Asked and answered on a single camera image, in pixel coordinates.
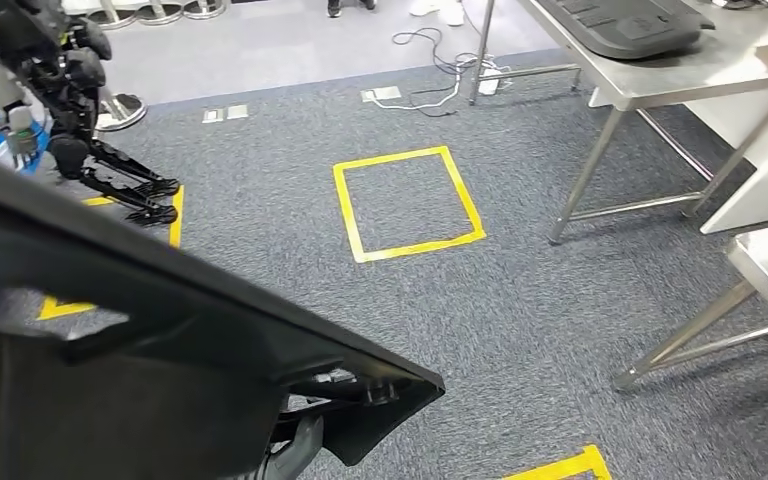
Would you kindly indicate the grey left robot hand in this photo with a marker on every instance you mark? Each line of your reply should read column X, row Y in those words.
column 306, row 440

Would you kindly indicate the black plastic plate part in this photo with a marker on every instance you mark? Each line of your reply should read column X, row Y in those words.
column 159, row 371

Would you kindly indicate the yellow floor tape square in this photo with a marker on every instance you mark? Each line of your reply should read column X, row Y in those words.
column 351, row 212
column 569, row 467
column 176, row 218

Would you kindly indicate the metal floor socket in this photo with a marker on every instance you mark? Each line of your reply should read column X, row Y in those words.
column 237, row 112
column 212, row 116
column 384, row 93

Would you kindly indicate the white power strip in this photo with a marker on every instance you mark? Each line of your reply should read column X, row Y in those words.
column 488, row 83

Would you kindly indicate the black and white humanoid robot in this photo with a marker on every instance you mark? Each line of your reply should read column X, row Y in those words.
column 72, row 79

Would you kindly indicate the person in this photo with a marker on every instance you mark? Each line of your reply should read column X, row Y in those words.
column 440, row 10
column 351, row 6

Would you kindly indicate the black ribbed plastic panel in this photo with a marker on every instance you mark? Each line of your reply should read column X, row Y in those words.
column 622, row 30

